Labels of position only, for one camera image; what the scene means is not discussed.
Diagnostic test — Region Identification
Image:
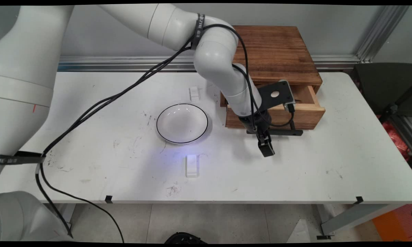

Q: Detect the wooden drawer with black handle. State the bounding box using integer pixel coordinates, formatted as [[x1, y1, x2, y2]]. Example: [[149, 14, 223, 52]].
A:
[[225, 85, 326, 137]]

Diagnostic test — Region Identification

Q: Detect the black bracket with grey camera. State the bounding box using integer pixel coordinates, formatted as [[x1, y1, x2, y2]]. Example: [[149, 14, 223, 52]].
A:
[[259, 79, 296, 114]]

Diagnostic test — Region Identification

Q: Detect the orange box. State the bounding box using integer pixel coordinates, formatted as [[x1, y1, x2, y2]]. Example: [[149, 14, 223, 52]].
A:
[[372, 204, 412, 242]]

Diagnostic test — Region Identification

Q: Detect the slanted aluminium post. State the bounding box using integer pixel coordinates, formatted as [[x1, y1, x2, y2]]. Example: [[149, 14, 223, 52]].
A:
[[355, 5, 411, 63]]

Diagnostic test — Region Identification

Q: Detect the white table leg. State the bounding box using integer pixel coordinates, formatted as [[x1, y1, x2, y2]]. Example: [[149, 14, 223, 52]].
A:
[[316, 204, 404, 240]]

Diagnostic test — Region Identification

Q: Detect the white plate with black rim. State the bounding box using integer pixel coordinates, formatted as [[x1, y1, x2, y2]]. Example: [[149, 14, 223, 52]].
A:
[[156, 103, 209, 144]]

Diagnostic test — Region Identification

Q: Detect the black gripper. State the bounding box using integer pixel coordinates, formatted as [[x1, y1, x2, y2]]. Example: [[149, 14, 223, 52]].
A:
[[238, 111, 276, 158]]

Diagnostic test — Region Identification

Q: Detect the brown wooden drawer cabinet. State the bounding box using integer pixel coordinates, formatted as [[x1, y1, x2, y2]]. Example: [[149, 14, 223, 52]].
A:
[[220, 25, 323, 107]]

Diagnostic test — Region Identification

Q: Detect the black velcro strap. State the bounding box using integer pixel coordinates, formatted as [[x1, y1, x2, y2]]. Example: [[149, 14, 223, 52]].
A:
[[191, 13, 207, 50], [0, 152, 46, 166]]

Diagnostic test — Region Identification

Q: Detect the long white plastic block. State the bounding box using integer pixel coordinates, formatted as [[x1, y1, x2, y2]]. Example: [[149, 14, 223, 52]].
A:
[[185, 154, 200, 178]]

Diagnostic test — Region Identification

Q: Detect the red bag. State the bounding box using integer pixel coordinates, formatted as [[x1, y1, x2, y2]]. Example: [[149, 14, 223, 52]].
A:
[[377, 115, 412, 172]]

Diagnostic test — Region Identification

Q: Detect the black round object on floor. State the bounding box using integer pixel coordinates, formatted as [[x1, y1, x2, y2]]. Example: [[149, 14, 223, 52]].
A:
[[165, 232, 208, 244]]

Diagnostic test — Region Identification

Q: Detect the horizontal aluminium rail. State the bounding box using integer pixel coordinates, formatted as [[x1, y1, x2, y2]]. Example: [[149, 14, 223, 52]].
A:
[[58, 55, 361, 72]]

